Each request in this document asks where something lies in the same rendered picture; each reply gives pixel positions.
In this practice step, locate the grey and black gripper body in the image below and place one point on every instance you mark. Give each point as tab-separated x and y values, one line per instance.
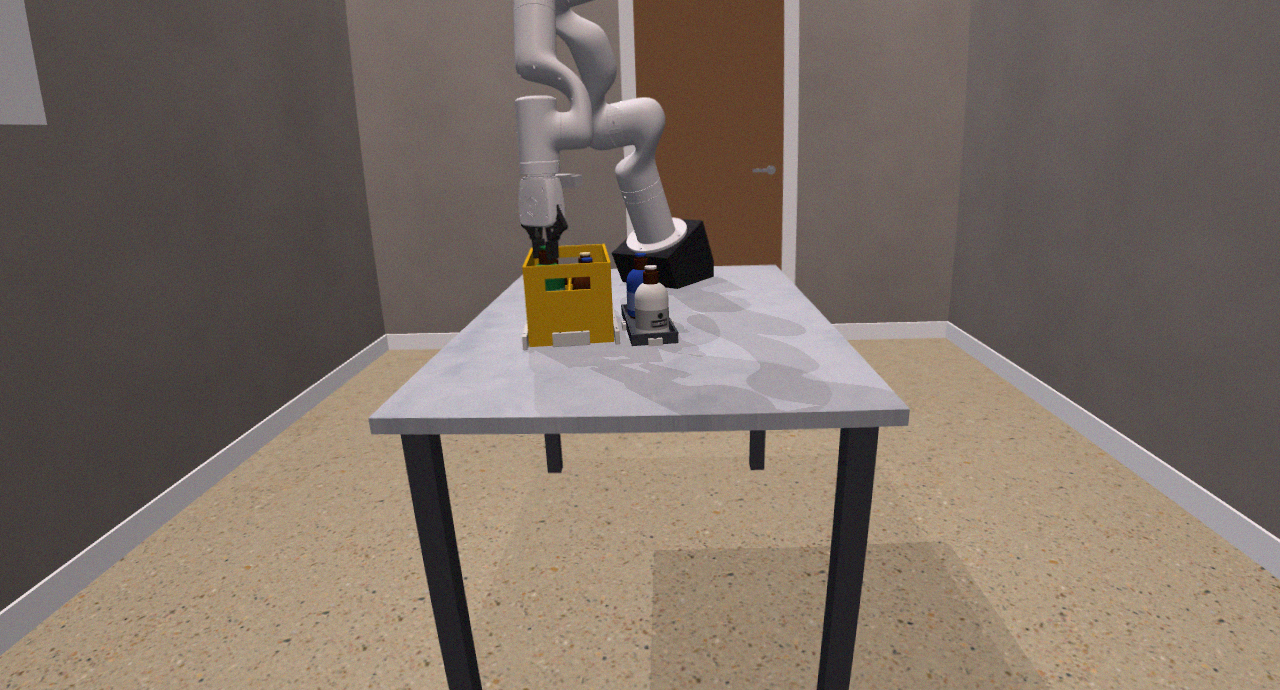
538	198

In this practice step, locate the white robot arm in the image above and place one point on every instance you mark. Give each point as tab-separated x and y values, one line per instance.
543	132

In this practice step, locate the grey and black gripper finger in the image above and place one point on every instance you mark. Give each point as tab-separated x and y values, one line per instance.
552	250
536	237

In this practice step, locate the white bottle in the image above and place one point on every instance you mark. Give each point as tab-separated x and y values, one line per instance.
651	304

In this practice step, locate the green bottle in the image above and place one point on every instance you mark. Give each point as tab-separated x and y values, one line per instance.
557	284

